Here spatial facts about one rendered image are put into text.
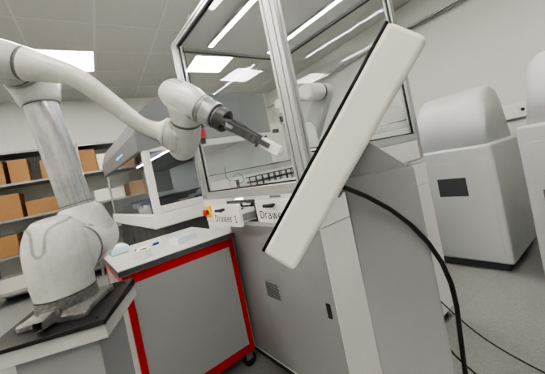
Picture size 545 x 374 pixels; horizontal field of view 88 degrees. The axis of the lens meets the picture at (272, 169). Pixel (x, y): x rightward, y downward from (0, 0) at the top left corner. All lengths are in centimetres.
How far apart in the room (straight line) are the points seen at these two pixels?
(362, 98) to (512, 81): 363
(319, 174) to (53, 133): 102
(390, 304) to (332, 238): 61
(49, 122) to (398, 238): 112
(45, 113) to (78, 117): 447
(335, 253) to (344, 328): 29
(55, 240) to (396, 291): 86
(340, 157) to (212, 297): 138
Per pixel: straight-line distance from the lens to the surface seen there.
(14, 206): 516
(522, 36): 397
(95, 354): 102
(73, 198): 119
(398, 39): 36
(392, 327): 61
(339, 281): 121
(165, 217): 220
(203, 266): 158
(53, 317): 102
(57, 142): 121
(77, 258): 101
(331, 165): 34
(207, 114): 89
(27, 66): 110
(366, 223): 54
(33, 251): 101
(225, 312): 170
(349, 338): 131
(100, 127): 566
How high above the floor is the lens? 107
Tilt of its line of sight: level
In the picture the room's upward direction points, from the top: 12 degrees counter-clockwise
